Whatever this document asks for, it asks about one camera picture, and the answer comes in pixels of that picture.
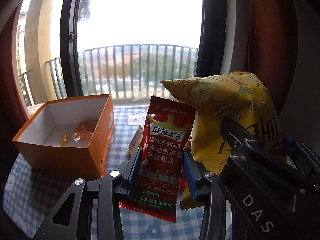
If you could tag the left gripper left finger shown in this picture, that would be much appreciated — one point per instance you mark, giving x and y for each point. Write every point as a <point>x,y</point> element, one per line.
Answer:
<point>71,217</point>

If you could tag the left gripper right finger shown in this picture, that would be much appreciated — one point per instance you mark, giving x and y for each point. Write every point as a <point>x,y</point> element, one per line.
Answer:
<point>217,222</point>

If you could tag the red spicy strip packet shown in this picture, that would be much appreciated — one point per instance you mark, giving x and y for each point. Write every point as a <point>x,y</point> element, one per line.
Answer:
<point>167,129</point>

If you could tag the yellow chip bag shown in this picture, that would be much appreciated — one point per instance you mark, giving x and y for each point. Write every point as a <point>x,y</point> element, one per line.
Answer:
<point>240,96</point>

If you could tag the pale small snack packet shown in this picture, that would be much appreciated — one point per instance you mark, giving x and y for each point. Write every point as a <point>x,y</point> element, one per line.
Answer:
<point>136,140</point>

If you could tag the orange cardboard box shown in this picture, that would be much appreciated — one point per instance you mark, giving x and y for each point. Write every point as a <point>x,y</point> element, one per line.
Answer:
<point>38,139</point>

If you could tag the orange wrapped candy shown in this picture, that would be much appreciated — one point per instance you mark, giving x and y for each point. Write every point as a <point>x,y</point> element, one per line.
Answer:
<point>84,130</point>

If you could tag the small orange candy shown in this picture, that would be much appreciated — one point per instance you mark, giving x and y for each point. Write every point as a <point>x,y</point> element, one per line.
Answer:
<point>64,140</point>

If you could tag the balcony metal railing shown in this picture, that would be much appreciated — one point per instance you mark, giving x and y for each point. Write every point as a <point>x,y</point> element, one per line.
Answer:
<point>134,70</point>

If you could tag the red curtain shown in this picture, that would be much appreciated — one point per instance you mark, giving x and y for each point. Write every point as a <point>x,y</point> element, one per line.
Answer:
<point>273,46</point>

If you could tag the black window frame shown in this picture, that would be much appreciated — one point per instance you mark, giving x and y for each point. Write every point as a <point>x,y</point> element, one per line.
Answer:
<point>210,51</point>

